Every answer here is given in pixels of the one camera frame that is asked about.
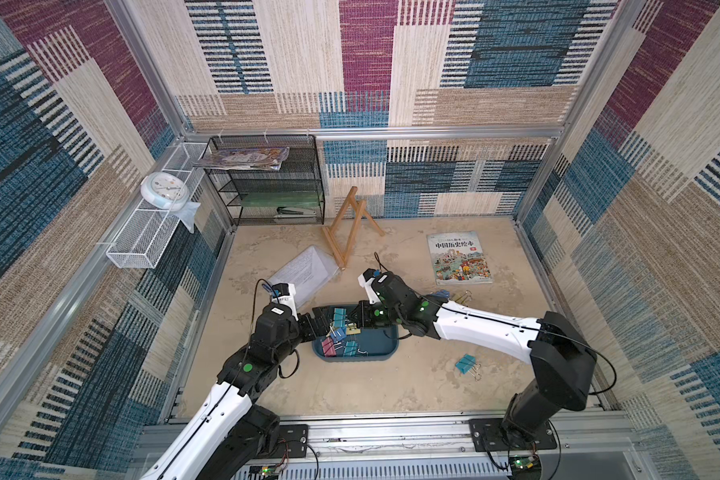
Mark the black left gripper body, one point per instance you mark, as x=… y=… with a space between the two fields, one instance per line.
x=306 y=332

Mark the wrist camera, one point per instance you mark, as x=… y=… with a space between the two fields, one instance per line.
x=369 y=281
x=283 y=297

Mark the Chinese history picture book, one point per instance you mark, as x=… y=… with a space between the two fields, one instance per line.
x=457 y=258

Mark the pink binder clip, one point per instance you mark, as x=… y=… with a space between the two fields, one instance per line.
x=328 y=348

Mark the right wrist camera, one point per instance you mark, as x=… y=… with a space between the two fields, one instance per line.
x=369 y=281

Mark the teal binder clip front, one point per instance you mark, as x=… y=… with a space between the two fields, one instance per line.
x=468 y=365

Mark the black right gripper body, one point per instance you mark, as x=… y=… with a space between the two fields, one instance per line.
x=363 y=312

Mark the teal binder clip small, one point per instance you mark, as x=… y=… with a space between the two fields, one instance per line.
x=339 y=318

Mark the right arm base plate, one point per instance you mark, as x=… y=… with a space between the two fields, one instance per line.
x=488 y=434

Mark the teal plastic storage box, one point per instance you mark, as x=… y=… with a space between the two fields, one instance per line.
x=378 y=341

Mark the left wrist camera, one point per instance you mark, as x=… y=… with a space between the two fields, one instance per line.
x=283 y=297

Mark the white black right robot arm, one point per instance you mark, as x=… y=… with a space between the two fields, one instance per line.
x=563 y=363

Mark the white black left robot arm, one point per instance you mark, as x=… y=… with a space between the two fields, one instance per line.
x=230 y=429

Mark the wooden easel stand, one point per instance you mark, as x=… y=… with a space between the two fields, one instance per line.
x=340 y=253

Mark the blue binder clip lower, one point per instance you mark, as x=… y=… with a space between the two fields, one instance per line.
x=337 y=335

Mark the yellow binder clip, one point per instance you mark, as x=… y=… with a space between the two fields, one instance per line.
x=352 y=329

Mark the white wire wall basket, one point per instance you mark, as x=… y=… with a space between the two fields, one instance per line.
x=144 y=237

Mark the white round clock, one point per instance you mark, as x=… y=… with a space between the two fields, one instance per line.
x=164 y=191

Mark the black stapler on shelf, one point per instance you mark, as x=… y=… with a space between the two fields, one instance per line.
x=295 y=212

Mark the magazine on shelf top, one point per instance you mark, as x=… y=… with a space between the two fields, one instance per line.
x=244 y=159

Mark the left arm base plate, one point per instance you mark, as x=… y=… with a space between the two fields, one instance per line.
x=291 y=442

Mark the black wire shelf rack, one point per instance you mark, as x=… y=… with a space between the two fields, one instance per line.
x=252 y=197

